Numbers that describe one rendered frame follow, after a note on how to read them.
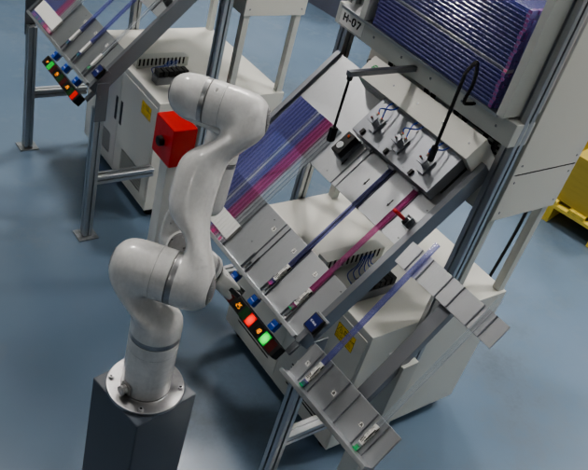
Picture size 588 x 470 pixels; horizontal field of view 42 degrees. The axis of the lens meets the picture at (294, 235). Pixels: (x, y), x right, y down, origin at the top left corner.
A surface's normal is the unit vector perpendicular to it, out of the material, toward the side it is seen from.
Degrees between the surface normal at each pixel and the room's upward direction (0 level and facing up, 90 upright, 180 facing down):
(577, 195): 90
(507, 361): 0
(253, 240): 46
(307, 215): 0
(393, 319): 0
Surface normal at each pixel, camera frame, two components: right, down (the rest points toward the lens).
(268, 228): -0.41, -0.41
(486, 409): 0.24, -0.78
